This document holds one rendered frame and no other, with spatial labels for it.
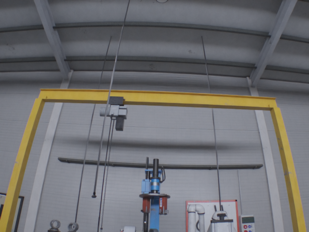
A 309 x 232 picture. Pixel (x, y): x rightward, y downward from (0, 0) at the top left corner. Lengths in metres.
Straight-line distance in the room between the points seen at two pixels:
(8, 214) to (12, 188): 0.45
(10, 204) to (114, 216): 2.86
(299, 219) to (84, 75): 7.69
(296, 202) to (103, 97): 4.26
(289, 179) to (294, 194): 0.29
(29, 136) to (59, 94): 1.13
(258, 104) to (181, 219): 3.56
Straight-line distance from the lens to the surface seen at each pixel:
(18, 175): 4.35
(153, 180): 4.02
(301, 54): 8.85
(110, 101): 4.27
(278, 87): 9.06
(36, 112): 4.74
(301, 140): 8.28
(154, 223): 4.39
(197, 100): 4.42
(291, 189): 4.38
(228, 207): 6.34
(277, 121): 4.77
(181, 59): 7.46
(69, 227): 3.85
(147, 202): 4.10
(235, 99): 4.70
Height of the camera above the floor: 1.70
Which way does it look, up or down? 30 degrees up
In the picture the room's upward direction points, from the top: 2 degrees clockwise
